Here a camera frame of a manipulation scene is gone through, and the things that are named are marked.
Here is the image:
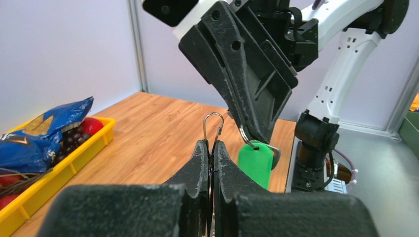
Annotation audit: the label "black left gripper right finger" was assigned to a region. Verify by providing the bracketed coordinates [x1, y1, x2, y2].
[214, 141, 379, 237]

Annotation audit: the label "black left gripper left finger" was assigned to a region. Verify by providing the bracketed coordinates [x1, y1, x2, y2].
[38, 140, 210, 237]

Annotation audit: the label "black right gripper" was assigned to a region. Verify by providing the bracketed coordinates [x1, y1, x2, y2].
[179, 0, 319, 143]

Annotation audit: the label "green tagged key bunch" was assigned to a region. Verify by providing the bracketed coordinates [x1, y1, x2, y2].
[238, 125, 281, 189]

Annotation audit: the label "large metal keyring with keys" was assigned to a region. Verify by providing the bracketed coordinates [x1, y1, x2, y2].
[202, 112, 225, 153]

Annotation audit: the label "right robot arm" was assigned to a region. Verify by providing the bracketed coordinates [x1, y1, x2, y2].
[173, 0, 409, 192]

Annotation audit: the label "red tomato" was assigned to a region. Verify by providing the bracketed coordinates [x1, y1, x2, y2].
[80, 117, 104, 136]

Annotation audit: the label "dark grape bunch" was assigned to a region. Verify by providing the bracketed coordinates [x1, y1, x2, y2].
[51, 126, 90, 167]

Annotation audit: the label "blue snack bag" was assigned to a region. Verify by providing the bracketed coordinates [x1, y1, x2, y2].
[0, 96, 94, 173]

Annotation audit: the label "yellow plastic bin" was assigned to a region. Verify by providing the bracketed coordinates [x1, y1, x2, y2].
[0, 117, 116, 237]

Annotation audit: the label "red strawberries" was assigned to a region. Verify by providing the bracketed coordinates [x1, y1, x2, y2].
[0, 173, 23, 210]

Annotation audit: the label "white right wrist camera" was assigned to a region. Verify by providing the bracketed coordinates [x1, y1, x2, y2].
[141, 0, 217, 40]

